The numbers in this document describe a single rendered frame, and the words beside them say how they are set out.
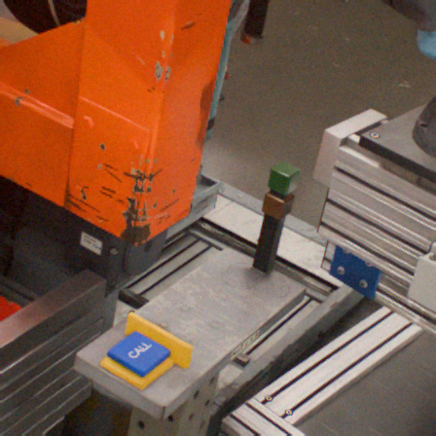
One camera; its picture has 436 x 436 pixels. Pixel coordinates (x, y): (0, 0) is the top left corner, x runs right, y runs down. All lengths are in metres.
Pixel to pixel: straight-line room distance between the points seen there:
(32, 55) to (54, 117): 0.10
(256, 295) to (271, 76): 1.97
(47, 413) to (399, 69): 2.37
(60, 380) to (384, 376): 0.62
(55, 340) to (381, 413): 0.62
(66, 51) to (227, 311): 0.50
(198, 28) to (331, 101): 2.04
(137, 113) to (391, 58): 2.49
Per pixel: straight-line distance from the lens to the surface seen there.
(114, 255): 2.22
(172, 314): 1.88
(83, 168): 1.90
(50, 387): 2.06
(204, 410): 1.96
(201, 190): 2.83
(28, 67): 1.94
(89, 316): 2.05
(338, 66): 4.04
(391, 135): 1.75
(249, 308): 1.93
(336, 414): 2.15
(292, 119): 3.60
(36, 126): 1.94
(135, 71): 1.77
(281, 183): 1.91
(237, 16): 2.53
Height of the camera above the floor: 1.57
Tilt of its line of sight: 31 degrees down
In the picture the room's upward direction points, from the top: 12 degrees clockwise
